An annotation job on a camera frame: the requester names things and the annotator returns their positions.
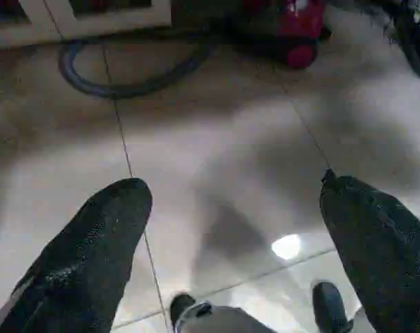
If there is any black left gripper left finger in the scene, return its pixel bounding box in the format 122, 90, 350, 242
0, 177, 153, 333

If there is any grey robot leg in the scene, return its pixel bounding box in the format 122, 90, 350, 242
176, 301, 276, 333

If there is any black plastic object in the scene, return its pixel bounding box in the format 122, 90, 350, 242
386, 0, 420, 79

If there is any red vacuum cleaner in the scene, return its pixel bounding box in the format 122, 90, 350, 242
226, 0, 334, 69

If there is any dark vacuum hose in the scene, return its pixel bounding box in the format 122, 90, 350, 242
58, 33, 224, 100

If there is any white sideboard cabinet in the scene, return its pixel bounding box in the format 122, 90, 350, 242
0, 0, 172, 48

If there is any black robot foot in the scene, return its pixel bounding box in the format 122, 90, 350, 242
169, 293, 196, 330
312, 280, 355, 333

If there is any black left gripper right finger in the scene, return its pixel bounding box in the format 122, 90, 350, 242
319, 169, 420, 333

